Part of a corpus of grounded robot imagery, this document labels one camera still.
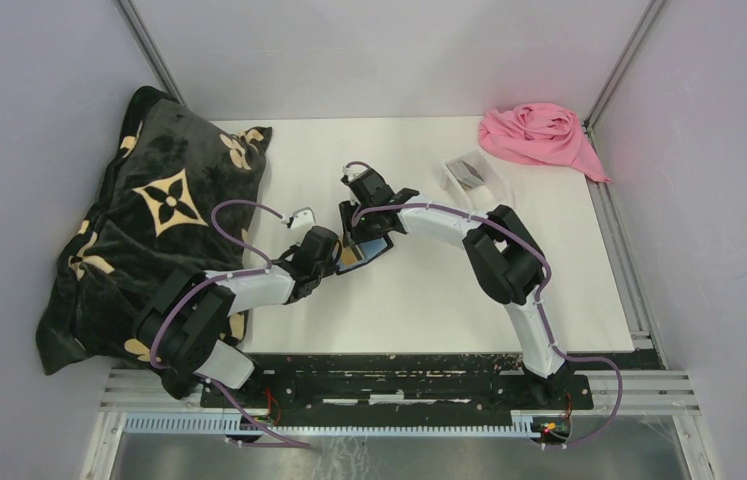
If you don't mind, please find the aluminium frame rail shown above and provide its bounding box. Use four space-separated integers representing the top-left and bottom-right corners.
583 0 669 136
113 0 187 105

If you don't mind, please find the aluminium frame rail left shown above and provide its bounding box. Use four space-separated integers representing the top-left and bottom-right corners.
113 0 187 105

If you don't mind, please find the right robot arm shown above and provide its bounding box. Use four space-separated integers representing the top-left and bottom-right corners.
339 168 575 408

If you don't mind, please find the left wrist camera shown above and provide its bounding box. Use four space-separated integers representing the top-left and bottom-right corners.
281 207 316 232

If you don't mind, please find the white slotted cable duct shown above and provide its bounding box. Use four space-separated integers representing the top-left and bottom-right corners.
122 412 540 439

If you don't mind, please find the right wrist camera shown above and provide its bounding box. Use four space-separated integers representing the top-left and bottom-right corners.
341 161 371 183

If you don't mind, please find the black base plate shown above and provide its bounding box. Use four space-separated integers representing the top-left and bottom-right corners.
232 354 594 427

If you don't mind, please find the gold credit card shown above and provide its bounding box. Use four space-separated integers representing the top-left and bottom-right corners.
339 246 363 269

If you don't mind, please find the black leather card holder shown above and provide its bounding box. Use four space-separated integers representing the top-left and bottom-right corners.
335 237 393 275

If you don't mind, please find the pink crumpled cloth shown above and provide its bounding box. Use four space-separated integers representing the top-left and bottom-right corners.
478 103 612 183

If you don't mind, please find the aluminium frame rail right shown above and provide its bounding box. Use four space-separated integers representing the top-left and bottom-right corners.
583 0 669 136

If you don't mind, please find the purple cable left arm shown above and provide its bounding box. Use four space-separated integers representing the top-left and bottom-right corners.
147 200 313 450

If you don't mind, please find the stack of cards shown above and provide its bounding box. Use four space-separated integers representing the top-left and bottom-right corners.
446 159 486 190

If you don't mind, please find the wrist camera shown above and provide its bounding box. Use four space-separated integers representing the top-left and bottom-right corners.
281 207 316 232
341 161 371 183

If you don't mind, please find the black floral pillow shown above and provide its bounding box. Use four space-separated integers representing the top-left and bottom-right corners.
36 86 273 399

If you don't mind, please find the white plastic bin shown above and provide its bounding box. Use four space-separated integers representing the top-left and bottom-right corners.
439 150 516 211

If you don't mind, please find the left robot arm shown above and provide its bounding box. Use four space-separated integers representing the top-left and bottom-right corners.
133 226 340 407

